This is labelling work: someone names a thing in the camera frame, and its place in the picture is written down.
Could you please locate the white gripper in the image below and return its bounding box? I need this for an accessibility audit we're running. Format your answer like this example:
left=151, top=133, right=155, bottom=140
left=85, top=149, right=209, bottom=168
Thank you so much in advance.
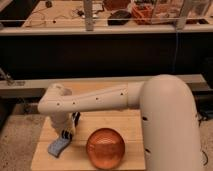
left=50, top=112, right=81, bottom=140

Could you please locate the blue eraser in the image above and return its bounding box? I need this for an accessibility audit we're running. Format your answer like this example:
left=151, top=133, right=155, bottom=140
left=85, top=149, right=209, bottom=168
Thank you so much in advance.
left=47, top=137, right=70, bottom=158

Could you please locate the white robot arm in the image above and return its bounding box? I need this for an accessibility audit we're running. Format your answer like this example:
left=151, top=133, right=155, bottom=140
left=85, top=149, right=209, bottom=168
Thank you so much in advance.
left=38, top=75, right=204, bottom=171

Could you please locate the orange round bowl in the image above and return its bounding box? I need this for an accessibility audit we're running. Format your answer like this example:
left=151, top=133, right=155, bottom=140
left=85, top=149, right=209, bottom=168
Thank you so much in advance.
left=86, top=128, right=125, bottom=170

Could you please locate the black object on far table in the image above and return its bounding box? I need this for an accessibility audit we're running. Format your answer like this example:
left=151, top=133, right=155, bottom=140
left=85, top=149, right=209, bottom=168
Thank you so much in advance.
left=107, top=10, right=131, bottom=26

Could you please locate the orange basket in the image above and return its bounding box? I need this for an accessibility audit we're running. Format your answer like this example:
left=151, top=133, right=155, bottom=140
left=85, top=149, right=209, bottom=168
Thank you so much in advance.
left=131, top=4, right=153, bottom=25

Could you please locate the metal clamp on left rail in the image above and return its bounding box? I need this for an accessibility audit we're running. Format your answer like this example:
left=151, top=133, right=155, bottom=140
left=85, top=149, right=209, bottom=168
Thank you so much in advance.
left=0, top=67, right=25, bottom=86

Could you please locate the blue hanging cable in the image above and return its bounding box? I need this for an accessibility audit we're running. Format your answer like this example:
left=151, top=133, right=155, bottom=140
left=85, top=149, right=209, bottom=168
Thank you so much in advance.
left=172, top=29, right=180, bottom=75

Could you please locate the grey vertical post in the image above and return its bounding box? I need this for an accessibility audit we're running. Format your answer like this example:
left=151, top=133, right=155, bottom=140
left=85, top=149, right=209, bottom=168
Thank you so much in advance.
left=83, top=0, right=93, bottom=31

